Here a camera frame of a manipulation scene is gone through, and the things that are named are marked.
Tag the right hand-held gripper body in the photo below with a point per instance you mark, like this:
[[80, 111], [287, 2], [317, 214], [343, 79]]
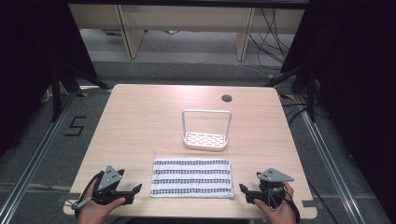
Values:
[[274, 176]]

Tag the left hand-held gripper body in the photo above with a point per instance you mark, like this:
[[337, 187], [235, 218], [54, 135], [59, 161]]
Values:
[[109, 178]]

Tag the striped white cloth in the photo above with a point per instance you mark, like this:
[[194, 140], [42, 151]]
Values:
[[192, 178]]

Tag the person's left hand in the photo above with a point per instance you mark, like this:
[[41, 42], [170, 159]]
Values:
[[93, 213]]

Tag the person's right hand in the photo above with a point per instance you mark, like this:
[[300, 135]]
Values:
[[281, 214]]

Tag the yellow black floor tape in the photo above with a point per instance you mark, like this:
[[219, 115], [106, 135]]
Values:
[[287, 96], [82, 94]]

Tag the black metal stand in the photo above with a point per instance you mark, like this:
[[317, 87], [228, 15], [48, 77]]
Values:
[[59, 90], [306, 87]]

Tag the black curtain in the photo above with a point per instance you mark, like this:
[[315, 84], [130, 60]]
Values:
[[358, 77], [34, 56]]

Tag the beige wooden shelf unit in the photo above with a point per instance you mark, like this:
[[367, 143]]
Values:
[[186, 18]]

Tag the aluminium floor rail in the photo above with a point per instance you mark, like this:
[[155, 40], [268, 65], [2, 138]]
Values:
[[330, 161], [34, 158]]

